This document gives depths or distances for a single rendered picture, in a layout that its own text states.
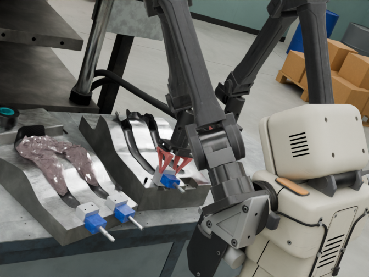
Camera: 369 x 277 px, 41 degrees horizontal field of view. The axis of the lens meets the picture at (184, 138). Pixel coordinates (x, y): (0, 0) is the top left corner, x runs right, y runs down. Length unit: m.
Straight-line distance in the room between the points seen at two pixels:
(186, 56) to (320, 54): 0.43
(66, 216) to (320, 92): 0.73
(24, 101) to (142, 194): 0.74
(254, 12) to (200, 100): 8.27
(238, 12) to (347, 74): 3.27
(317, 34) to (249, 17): 7.92
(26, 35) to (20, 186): 0.77
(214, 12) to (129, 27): 6.73
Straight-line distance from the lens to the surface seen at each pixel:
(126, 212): 1.39
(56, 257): 1.49
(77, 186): 1.45
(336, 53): 6.52
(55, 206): 1.36
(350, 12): 10.38
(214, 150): 0.99
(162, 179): 1.49
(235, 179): 0.95
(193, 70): 1.02
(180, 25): 1.05
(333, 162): 1.02
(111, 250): 1.57
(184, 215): 1.60
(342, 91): 6.10
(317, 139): 1.00
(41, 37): 2.04
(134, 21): 2.23
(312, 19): 1.33
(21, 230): 1.35
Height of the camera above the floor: 1.65
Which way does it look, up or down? 24 degrees down
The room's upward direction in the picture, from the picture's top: 21 degrees clockwise
